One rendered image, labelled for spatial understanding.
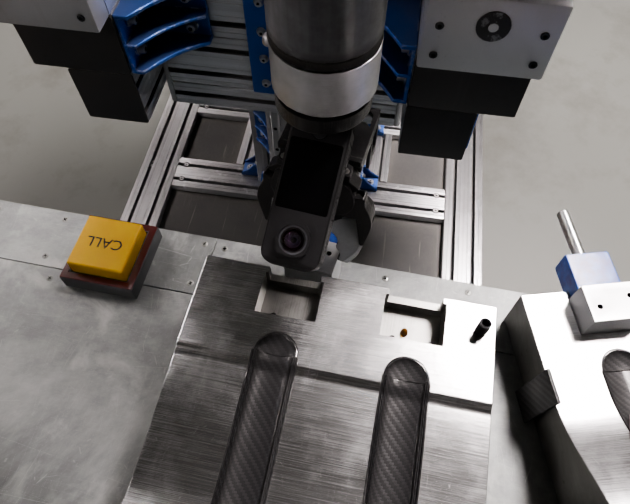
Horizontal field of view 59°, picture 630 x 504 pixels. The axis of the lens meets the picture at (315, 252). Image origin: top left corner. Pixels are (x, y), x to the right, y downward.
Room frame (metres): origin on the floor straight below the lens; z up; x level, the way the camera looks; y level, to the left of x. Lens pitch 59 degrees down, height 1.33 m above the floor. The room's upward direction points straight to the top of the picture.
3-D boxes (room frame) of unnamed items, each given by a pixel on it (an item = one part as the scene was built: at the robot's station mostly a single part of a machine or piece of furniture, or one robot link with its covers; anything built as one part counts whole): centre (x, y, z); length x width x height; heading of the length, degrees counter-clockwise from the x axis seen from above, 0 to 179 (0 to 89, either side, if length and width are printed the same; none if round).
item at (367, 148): (0.31, -0.01, 0.99); 0.09 x 0.08 x 0.12; 162
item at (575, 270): (0.26, -0.26, 0.86); 0.13 x 0.05 x 0.05; 6
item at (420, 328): (0.20, -0.08, 0.87); 0.05 x 0.05 x 0.04; 78
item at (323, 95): (0.31, 0.00, 1.07); 0.08 x 0.08 x 0.05
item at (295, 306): (0.22, 0.02, 0.87); 0.05 x 0.05 x 0.04; 78
